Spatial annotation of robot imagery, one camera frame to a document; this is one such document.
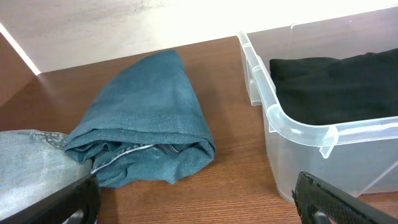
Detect light blue folded jeans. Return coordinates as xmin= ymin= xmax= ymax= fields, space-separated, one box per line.
xmin=1 ymin=129 xmax=92 ymax=220

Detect dark blue folded jeans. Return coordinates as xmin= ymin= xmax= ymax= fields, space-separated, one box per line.
xmin=65 ymin=50 xmax=216 ymax=188

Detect black garment with red band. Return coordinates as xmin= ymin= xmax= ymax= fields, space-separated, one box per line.
xmin=269 ymin=49 xmax=397 ymax=125

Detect clear plastic storage bin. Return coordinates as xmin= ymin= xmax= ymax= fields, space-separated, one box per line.
xmin=238 ymin=6 xmax=397 ymax=201

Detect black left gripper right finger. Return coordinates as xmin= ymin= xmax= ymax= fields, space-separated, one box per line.
xmin=292 ymin=172 xmax=397 ymax=224

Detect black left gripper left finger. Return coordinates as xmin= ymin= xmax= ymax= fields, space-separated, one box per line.
xmin=1 ymin=174 xmax=101 ymax=224

